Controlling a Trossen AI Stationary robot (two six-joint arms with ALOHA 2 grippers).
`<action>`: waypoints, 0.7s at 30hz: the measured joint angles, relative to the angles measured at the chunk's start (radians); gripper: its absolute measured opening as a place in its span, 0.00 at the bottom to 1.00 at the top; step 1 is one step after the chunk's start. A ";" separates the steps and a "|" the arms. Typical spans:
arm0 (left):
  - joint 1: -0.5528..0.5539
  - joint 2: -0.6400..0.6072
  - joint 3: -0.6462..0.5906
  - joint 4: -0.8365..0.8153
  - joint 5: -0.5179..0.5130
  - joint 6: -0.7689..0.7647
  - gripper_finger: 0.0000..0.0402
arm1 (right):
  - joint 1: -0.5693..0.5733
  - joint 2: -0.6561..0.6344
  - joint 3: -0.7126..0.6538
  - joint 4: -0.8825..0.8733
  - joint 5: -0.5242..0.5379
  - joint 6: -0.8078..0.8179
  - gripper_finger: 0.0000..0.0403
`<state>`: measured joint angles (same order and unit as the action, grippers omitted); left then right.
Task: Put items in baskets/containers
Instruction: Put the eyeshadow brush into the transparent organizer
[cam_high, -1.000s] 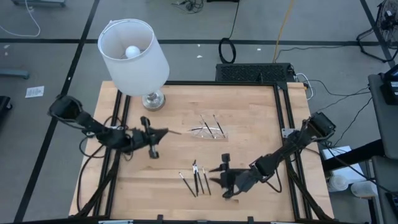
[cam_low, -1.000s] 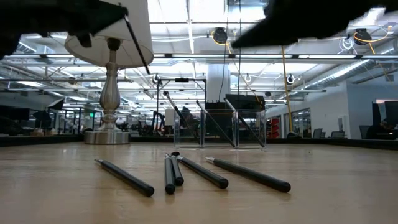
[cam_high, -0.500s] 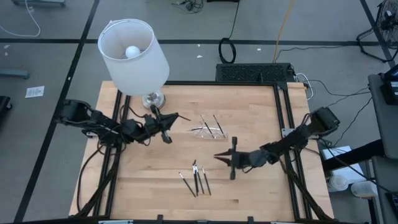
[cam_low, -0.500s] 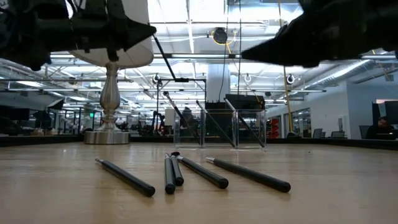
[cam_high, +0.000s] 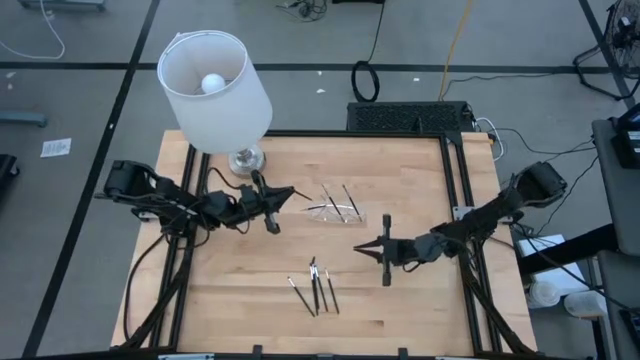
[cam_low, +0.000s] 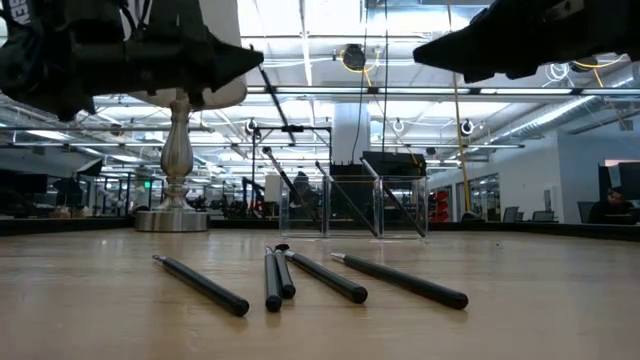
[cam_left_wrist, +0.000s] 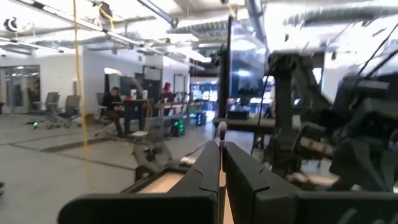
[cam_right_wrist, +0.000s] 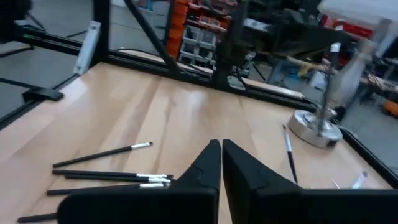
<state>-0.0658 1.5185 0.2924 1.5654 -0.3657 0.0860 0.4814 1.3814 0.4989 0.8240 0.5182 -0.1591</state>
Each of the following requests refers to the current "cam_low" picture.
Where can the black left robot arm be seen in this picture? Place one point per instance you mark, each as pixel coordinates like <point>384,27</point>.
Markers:
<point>35,75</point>

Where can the black perforated computer case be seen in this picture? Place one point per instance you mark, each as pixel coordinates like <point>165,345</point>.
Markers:
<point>395,162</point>

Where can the silver ceiling duct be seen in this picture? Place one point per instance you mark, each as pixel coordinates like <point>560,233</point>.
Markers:
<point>550,116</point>

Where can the black background gantry frame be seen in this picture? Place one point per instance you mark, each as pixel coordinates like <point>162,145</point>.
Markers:
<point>292,128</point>

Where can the thin pointed black makeup brush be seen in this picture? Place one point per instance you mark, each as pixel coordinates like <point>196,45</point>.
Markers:
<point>410,285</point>

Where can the black monitor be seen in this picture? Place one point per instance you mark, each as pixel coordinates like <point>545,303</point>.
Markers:
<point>604,180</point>
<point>630,180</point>

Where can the red shelf items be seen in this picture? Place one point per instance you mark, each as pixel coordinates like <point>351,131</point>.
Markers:
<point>442,205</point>

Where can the black aluminium table frame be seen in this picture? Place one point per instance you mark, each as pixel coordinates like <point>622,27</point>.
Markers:
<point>75,226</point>

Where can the person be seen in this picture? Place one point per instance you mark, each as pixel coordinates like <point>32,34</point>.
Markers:
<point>612,207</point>
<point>301,182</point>

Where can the clear acrylic three-compartment organizer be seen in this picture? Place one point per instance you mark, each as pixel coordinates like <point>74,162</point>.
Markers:
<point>402,220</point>

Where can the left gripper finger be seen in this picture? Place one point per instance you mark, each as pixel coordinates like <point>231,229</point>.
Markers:
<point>232,62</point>

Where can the black eyebrow comb brush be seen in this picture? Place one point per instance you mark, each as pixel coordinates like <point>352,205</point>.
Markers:
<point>285,280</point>

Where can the white shade silver table lamp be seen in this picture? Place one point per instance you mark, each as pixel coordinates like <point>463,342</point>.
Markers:
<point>175,150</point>

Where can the grey office chair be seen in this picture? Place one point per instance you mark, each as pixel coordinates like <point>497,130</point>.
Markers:
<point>586,212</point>
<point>542,216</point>
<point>511,215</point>

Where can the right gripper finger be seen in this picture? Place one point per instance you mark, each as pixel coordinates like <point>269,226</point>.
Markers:
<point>480,45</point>

